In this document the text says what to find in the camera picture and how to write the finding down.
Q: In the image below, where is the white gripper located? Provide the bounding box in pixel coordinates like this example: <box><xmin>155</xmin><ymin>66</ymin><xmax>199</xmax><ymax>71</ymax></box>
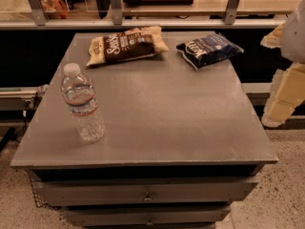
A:
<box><xmin>260</xmin><ymin>0</ymin><xmax>305</xmax><ymax>128</ymax></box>

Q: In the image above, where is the clear plastic water bottle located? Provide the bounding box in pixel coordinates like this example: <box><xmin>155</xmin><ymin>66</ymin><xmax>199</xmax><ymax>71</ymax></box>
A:
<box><xmin>60</xmin><ymin>63</ymin><xmax>105</xmax><ymax>143</ymax></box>

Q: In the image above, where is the dark blue chip bag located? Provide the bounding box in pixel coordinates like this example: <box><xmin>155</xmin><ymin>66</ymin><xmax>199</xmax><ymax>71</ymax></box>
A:
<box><xmin>176</xmin><ymin>33</ymin><xmax>244</xmax><ymax>71</ymax></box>

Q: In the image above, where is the brown chip bag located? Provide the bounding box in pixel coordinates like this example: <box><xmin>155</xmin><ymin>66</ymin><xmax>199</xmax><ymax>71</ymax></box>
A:
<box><xmin>87</xmin><ymin>26</ymin><xmax>169</xmax><ymax>67</ymax></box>

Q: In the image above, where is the orange bag behind glass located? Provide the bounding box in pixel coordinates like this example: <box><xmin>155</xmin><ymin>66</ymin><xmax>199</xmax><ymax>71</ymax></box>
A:
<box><xmin>40</xmin><ymin>0</ymin><xmax>69</xmax><ymax>19</ymax></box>

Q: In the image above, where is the grey drawer cabinet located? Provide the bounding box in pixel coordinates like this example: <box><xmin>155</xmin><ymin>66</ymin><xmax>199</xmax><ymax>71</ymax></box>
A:
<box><xmin>11</xmin><ymin>31</ymin><xmax>277</xmax><ymax>229</ymax></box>

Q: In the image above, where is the lower grey drawer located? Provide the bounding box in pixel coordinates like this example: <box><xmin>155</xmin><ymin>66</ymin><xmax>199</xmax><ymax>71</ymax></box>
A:
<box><xmin>64</xmin><ymin>206</ymin><xmax>231</xmax><ymax>227</ymax></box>

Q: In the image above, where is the grey drawer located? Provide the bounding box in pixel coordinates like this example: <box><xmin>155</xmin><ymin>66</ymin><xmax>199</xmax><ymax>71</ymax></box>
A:
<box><xmin>64</xmin><ymin>206</ymin><xmax>231</xmax><ymax>227</ymax></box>
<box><xmin>36</xmin><ymin>177</ymin><xmax>257</xmax><ymax>206</ymax></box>

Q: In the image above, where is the upper grey drawer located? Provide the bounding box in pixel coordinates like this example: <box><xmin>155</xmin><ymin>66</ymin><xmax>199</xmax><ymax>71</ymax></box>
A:
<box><xmin>36</xmin><ymin>177</ymin><xmax>257</xmax><ymax>206</ymax></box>

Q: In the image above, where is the metal shelf rail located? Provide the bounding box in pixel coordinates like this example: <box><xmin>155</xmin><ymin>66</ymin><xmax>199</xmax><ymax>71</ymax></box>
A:
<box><xmin>0</xmin><ymin>18</ymin><xmax>286</xmax><ymax>31</ymax></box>

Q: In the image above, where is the black cable on floor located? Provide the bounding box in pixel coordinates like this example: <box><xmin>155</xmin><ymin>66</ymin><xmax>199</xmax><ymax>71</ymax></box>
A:
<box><xmin>0</xmin><ymin>110</ymin><xmax>30</xmax><ymax>153</ymax></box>

